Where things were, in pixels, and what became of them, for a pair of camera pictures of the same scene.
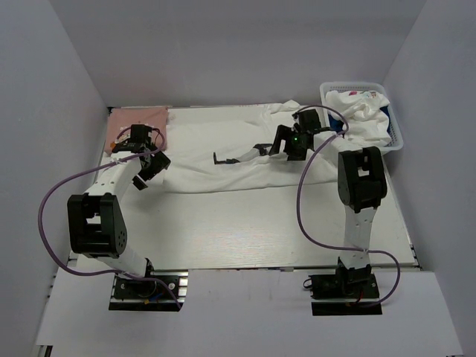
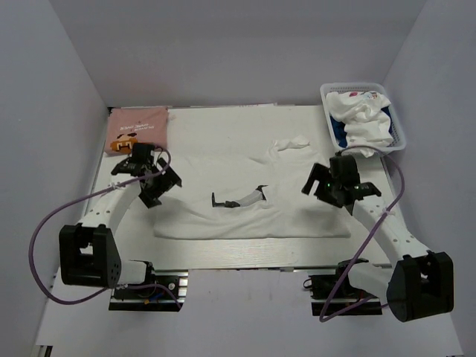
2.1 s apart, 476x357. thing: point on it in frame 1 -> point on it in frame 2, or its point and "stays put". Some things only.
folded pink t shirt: (124, 117) stays put
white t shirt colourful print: (361, 114) stays put
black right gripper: (284, 132) -> (318, 172)
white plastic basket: (396, 141) stays put
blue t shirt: (338, 124) stays put
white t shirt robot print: (227, 149) -> (250, 192)
